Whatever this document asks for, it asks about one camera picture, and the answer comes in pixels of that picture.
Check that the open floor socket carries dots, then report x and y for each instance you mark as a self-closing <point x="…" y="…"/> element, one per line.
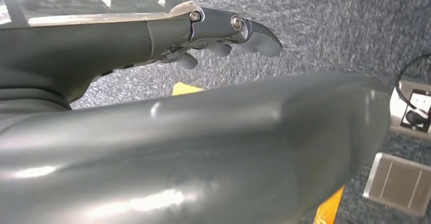
<point x="416" y="108"/>

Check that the yellow floor tape piece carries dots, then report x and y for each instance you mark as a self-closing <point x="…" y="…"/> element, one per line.
<point x="185" y="89"/>

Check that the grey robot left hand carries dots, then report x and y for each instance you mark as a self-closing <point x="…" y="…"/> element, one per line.
<point x="202" y="148"/>

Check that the closed floor socket plate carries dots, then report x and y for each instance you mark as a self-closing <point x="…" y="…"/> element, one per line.
<point x="399" y="183"/>

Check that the black socket plug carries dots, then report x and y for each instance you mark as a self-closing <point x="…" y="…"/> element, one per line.
<point x="417" y="116"/>

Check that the yellow floor object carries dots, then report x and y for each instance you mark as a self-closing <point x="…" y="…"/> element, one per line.
<point x="328" y="209"/>

